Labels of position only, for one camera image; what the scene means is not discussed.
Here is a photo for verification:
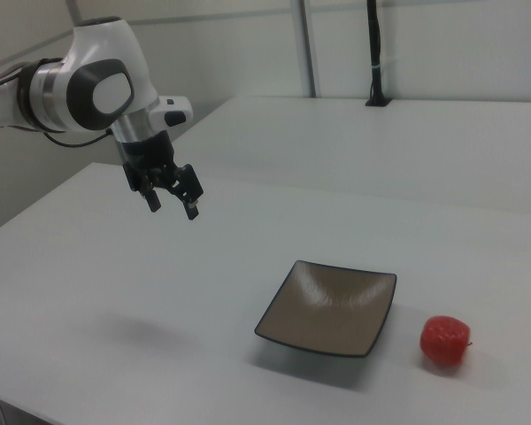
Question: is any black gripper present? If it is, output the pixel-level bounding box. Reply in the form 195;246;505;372
117;131;204;221

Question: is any square brown ceramic plate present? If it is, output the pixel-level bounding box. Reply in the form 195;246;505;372
253;259;398;359

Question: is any red apple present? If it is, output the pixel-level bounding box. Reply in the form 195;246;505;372
419;314;473;366

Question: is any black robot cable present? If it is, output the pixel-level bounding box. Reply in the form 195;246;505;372
43;127;116;149

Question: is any black camera stand pole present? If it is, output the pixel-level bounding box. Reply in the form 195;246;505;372
365;0;393;108

